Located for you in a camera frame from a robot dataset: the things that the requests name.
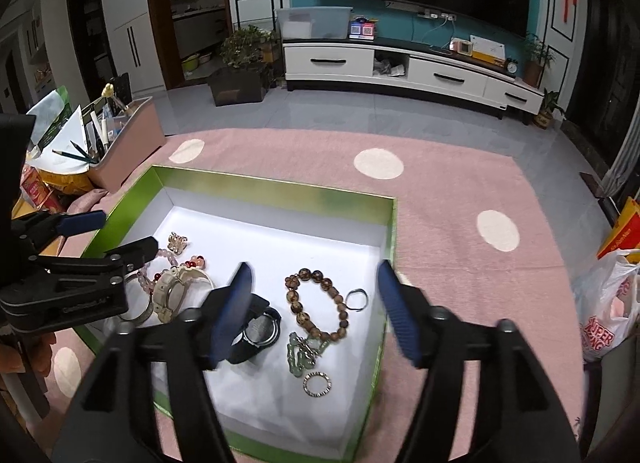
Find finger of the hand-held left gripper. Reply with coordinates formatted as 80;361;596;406
12;210;107;256
37;236;160;274

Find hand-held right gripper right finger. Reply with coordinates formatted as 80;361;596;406
376;259;581;463

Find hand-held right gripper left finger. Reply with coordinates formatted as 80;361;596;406
50;262;256;463

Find black wrist watch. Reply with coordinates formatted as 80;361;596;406
227;293;282;366

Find pink bead bracelet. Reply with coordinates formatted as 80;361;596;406
134;249;178;294

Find red bead bracelet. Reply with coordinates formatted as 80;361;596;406
150;254;208;284

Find brown wooden bead bracelet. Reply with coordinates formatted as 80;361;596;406
285;268;349;343

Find green jade pendant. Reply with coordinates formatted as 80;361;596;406
285;333;331;376

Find silver rhinestone hoop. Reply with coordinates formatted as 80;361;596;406
302;371;333;399

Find green cardboard box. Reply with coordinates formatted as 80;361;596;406
75;165;398;461

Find person's left hand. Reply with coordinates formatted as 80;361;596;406
0;330;57;378

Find orange snack packets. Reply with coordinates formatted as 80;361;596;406
20;165;93;208

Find pink polka dot tablecloth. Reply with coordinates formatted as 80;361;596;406
50;128;586;463

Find white wrist watch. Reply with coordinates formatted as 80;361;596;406
151;265;213;321

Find white papers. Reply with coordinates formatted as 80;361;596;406
27;105;96;174

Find bunch of pens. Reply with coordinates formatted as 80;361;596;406
82;103;121;164

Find pink pen holder box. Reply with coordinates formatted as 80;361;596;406
80;97;168;192

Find green and white bag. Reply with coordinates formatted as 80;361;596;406
30;85;73;144

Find dark planter with green plants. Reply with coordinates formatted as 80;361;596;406
207;25;283;106

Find white plastic bag red print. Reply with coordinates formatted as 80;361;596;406
575;250;640;363

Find yellow and red bag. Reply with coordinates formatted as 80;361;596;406
597;197;640;264

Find small potted floor plant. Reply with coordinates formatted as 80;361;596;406
534;89;566;130

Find white television cabinet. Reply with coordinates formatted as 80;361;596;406
281;38;546;118

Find striped curtain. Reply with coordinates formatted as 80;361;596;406
600;108;640;204

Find potted plant in brown pot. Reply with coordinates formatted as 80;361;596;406
522;33;556;88

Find desk calendar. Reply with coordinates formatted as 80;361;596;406
470;35;505;66

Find clear plastic storage box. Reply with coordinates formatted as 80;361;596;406
276;7;353;41

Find small colourful display box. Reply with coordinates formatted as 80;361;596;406
350;18;376;41

